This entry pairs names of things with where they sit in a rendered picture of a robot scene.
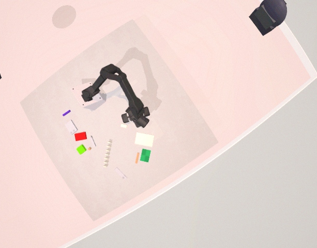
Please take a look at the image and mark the green flat rectangular block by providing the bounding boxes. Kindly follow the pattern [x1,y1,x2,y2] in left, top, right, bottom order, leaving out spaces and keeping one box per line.
[140,149,151,162]

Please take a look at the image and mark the red rectangular block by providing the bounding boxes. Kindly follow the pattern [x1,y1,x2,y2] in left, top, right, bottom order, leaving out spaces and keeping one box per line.
[75,132,87,141]

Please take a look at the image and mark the bright green block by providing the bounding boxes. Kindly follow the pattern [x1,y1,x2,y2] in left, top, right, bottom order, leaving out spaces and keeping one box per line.
[76,145,87,154]

